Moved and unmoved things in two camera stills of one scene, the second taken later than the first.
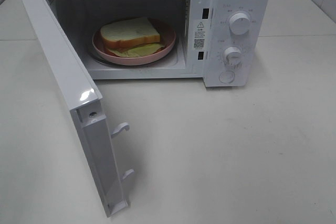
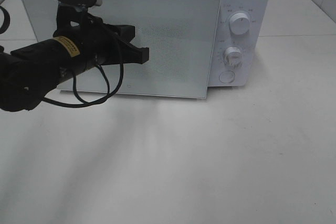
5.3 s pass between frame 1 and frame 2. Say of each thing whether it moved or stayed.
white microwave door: moved
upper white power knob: stayed
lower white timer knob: stayed
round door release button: stayed
